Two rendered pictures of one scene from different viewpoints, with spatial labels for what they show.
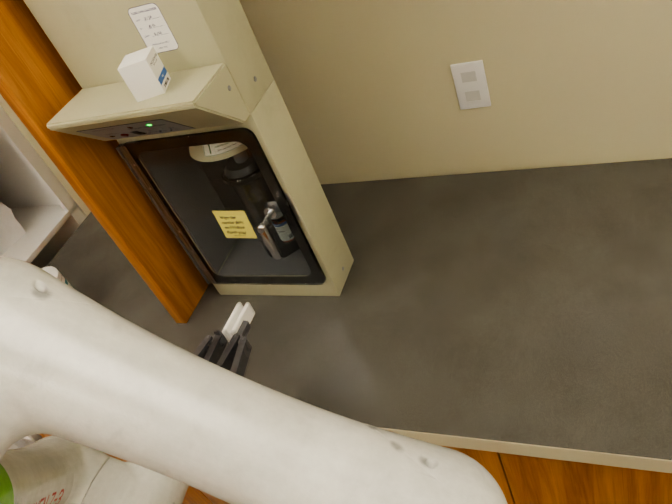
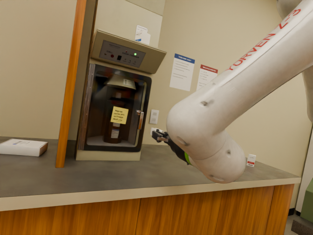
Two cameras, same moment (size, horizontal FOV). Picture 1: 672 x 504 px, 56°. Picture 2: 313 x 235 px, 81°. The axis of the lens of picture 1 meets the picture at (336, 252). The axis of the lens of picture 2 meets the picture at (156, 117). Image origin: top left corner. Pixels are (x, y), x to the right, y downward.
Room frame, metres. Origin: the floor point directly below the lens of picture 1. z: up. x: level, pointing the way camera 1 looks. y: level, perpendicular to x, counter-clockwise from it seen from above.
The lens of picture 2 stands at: (0.49, 0.87, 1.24)
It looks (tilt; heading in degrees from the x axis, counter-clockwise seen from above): 3 degrees down; 298
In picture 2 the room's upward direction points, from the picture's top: 9 degrees clockwise
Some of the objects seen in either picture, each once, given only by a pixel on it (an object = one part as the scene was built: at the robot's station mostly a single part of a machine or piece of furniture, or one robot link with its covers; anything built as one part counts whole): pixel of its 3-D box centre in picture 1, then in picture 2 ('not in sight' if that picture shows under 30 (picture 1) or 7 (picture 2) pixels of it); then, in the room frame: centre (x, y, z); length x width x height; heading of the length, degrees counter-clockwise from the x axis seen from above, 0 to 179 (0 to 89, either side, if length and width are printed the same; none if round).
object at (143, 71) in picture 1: (145, 74); (142, 39); (1.01, 0.16, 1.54); 0.05 x 0.05 x 0.06; 74
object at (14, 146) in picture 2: not in sight; (24, 147); (1.40, 0.40, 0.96); 0.16 x 0.12 x 0.04; 44
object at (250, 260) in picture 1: (228, 217); (118, 111); (1.08, 0.17, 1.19); 0.30 x 0.01 x 0.40; 55
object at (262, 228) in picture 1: (272, 234); (139, 120); (0.99, 0.10, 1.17); 0.05 x 0.03 x 0.10; 145
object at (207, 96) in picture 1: (147, 119); (129, 54); (1.04, 0.20, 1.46); 0.32 x 0.11 x 0.10; 55
